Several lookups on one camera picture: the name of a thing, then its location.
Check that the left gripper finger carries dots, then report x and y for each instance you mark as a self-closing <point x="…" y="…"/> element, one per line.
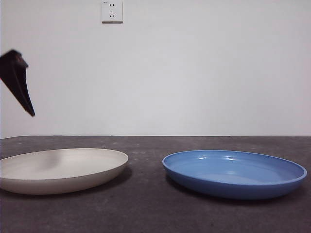
<point x="14" y="77"/>

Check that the blue round plate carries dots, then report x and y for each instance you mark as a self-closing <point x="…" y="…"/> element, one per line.
<point x="230" y="174"/>

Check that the white round plate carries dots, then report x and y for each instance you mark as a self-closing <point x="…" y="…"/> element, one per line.
<point x="60" y="170"/>

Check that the white wall socket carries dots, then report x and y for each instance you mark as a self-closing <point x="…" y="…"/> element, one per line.
<point x="112" y="12"/>

